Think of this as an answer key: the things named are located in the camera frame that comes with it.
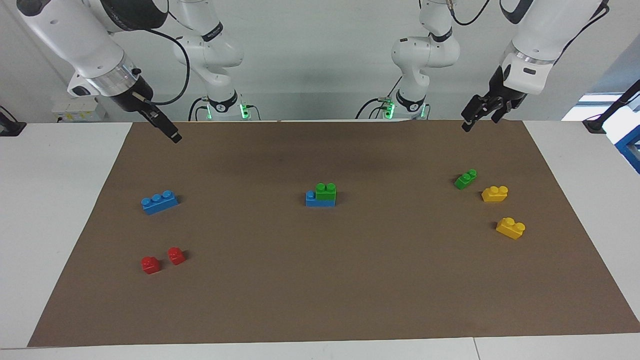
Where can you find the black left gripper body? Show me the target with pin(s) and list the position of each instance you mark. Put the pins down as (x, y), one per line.
(506, 91)

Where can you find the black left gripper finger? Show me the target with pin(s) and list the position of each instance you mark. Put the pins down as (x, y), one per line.
(502, 111)
(475, 109)

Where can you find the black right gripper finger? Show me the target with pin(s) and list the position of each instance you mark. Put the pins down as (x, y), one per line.
(162, 122)

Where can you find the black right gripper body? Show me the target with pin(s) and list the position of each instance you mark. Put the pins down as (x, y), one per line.
(132, 96)

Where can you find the green two-stud toy block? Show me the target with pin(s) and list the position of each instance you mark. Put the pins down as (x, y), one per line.
(465, 180)
(326, 193)

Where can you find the blue three-stud toy block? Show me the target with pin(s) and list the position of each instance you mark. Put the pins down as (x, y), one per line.
(319, 203)
(159, 204)

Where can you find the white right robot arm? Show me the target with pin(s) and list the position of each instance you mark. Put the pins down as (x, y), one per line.
(65, 30)

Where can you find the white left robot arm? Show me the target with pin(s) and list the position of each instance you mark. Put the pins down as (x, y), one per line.
(550, 25)

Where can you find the yellow two-stud toy block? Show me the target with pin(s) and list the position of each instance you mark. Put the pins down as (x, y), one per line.
(510, 229)
(494, 194)

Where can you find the red small toy block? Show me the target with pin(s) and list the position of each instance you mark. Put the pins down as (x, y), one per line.
(176, 256)
(150, 265)

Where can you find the white power strip box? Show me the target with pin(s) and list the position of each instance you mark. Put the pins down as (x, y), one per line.
(77, 110)

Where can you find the black table clamp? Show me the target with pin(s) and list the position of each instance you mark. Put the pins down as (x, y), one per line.
(10, 127)

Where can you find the brown paper mat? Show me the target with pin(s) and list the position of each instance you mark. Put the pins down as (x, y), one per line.
(320, 280)

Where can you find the blue metal frame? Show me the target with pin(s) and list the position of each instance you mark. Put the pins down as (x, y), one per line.
(631, 147)

